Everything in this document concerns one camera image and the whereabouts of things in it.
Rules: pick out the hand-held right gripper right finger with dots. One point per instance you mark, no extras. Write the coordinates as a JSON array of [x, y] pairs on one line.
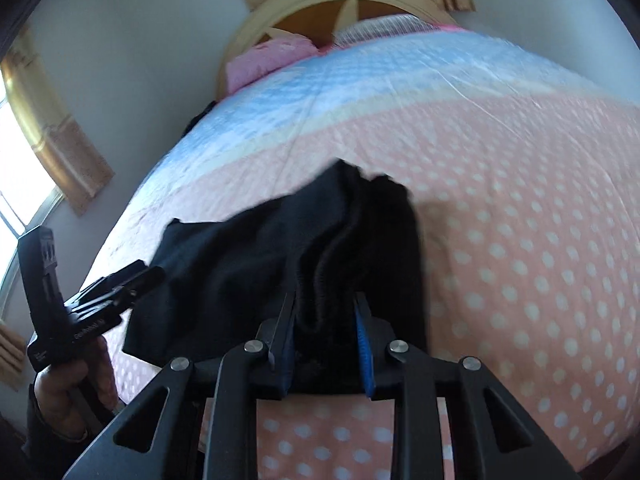
[[365, 355]]

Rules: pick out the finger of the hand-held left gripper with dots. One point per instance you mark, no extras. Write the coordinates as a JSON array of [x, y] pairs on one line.
[[112, 282], [135, 287]]

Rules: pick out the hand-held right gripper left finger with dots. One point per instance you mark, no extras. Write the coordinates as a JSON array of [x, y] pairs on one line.
[[286, 360]]

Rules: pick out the black pants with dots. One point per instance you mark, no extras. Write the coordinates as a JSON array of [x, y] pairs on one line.
[[240, 260]]

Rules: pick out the person's left hand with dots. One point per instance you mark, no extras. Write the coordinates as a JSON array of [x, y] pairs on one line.
[[60, 390]]

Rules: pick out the yellow patterned curtain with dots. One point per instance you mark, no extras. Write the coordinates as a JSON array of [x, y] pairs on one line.
[[55, 135]]

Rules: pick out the dark cloth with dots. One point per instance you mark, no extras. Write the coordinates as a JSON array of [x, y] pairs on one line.
[[197, 117]]

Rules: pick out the pink blue dotted bed sheet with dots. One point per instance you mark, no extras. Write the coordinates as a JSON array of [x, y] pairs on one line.
[[500, 210]]

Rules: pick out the pink pillow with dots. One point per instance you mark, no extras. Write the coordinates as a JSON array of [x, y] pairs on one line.
[[265, 57]]

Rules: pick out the cream wooden headboard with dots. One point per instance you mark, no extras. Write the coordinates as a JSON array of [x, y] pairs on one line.
[[310, 15]]

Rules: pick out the striped pillow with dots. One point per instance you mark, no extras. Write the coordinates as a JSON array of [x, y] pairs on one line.
[[390, 27]]

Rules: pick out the side wall window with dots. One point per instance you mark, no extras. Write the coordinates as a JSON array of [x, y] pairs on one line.
[[20, 160]]

